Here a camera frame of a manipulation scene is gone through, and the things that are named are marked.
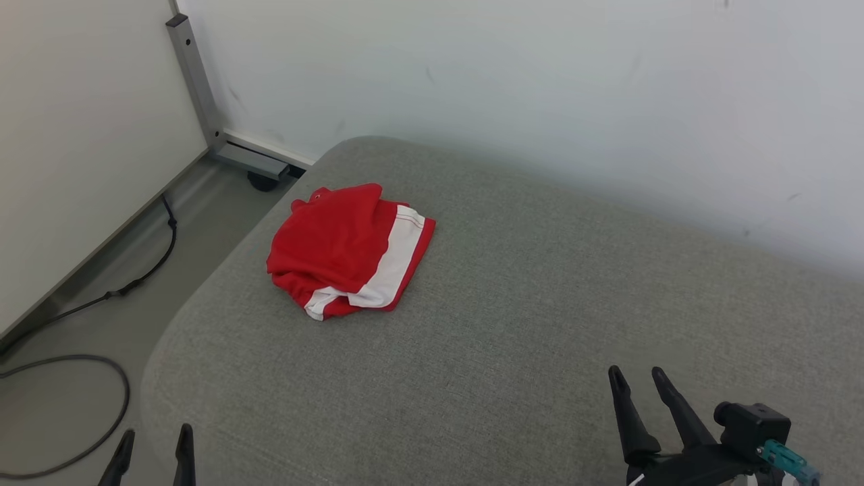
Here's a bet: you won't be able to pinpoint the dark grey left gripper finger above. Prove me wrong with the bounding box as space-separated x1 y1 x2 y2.
98 429 136 486
172 423 196 486

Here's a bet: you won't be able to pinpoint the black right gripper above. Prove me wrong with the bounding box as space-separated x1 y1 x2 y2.
607 365 772 486

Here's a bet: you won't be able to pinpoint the teal right camera connector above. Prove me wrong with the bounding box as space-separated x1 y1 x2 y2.
756 439 821 486

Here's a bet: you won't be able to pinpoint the red white basketball shorts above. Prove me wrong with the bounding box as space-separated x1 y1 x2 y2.
267 182 437 321

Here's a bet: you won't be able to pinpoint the black floor cable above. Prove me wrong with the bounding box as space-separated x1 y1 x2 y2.
0 354 130 481
0 194 178 355

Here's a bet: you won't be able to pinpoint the white partition panel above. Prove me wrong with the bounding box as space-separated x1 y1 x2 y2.
0 0 209 338

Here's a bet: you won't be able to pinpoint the grey metal frame leg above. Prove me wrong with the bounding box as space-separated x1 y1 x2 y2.
165 13 304 182

